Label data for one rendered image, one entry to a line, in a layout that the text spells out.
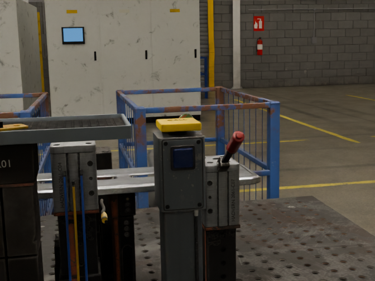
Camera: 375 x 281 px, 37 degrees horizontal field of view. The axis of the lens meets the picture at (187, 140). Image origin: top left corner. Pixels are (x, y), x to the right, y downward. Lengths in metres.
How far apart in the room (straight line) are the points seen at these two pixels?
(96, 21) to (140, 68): 0.99
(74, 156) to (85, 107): 8.06
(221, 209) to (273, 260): 0.54
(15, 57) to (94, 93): 1.29
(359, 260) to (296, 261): 0.17
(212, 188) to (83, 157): 0.23
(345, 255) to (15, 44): 7.79
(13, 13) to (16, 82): 1.03
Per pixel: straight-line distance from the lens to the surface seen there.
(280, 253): 1.59
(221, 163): 0.99
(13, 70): 9.00
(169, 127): 0.81
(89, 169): 0.97
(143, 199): 3.02
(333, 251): 1.63
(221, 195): 1.02
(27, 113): 2.97
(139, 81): 9.05
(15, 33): 8.98
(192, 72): 9.18
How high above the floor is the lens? 1.28
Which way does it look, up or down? 10 degrees down
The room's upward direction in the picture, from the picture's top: 1 degrees counter-clockwise
